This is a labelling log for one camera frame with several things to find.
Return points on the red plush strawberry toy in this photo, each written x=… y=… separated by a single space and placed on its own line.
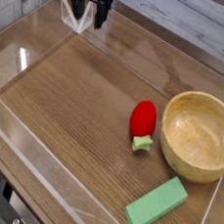
x=142 y=125

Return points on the wooden bowl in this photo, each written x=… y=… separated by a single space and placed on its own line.
x=192 y=136

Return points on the black table leg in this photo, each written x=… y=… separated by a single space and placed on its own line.
x=7 y=192

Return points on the green rectangular block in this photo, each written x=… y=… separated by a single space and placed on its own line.
x=153 y=205

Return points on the clear acrylic corner bracket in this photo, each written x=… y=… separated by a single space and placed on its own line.
x=69 y=18

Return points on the clear acrylic tray wall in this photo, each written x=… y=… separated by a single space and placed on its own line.
x=65 y=103

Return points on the black metal bracket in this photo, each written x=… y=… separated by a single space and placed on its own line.
x=8 y=214

